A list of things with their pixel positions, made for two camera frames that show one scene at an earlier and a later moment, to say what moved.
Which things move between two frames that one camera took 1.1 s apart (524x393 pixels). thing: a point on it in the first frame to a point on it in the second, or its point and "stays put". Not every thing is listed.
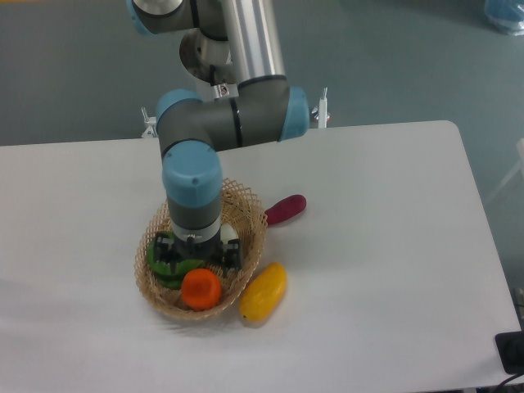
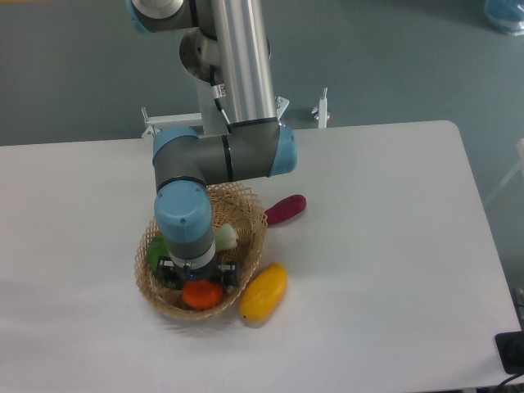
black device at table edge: (511, 350) stays put
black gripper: (210, 250) to (173, 275)
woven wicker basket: (240, 208) stays put
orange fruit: (201, 289) stays put
